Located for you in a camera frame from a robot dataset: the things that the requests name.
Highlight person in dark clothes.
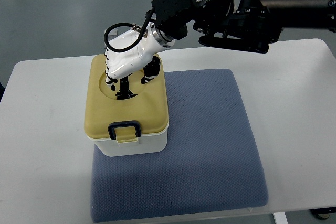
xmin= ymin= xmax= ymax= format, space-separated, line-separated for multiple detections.
xmin=0 ymin=83 xmax=5 ymax=101

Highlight yellow storage box lid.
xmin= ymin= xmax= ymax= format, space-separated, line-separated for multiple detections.
xmin=84 ymin=54 xmax=169 ymax=140

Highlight blue grey foam cushion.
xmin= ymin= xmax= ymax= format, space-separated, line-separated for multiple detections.
xmin=90 ymin=69 xmax=268 ymax=223

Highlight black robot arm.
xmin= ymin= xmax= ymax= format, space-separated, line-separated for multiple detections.
xmin=152 ymin=0 xmax=335 ymax=54

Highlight white storage box base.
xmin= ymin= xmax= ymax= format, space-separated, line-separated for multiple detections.
xmin=88 ymin=126 xmax=168 ymax=157

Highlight black tape lid handle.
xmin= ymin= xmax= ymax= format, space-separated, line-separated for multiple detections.
xmin=115 ymin=76 xmax=137 ymax=100

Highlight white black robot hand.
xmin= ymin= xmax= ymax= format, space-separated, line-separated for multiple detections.
xmin=104 ymin=22 xmax=175 ymax=91

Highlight white table leg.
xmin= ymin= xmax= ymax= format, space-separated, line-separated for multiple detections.
xmin=272 ymin=212 xmax=288 ymax=224

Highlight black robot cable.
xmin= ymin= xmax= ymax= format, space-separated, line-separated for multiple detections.
xmin=104 ymin=11 xmax=155 ymax=52

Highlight dark blue front latch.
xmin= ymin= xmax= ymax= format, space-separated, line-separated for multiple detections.
xmin=107 ymin=120 xmax=141 ymax=140

